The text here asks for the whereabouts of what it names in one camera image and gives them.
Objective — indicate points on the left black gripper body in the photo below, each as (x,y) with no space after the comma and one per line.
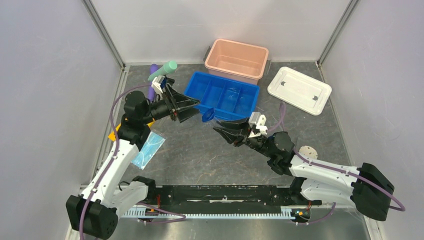
(161,109)

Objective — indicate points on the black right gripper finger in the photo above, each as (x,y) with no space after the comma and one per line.
(235,137)
(239,126)

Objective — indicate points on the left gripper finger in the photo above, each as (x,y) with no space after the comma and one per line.
(185,114)
(179,101)

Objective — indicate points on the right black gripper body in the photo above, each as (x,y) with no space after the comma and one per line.
(257,143)

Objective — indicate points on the blue funnel with stem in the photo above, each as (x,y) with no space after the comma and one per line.
(208,115)

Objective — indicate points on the yellow test tube rack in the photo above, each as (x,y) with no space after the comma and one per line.
(112,135)

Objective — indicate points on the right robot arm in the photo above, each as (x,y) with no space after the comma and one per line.
(366,188)

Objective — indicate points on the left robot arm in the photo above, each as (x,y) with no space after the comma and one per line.
(97,209)

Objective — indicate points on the blue divided plastic tray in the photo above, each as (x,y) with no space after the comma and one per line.
(230,99)

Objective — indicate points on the blue face mask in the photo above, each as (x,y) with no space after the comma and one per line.
(149,149)

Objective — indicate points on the green foam cylinder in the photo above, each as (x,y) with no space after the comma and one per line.
(167,68)

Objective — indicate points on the white round disc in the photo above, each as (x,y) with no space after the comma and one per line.
(308,151)

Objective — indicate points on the pink plastic bin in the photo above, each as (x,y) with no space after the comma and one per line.
(237,61)

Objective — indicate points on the white plastic lid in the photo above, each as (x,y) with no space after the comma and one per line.
(300,90)

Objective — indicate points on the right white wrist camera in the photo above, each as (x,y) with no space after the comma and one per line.
(257,125)

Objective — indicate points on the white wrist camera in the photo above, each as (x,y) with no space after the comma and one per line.
(158,84)
(257,125)

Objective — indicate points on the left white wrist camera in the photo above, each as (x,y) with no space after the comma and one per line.
(158,84)

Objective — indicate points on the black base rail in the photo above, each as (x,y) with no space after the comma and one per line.
(226,199)

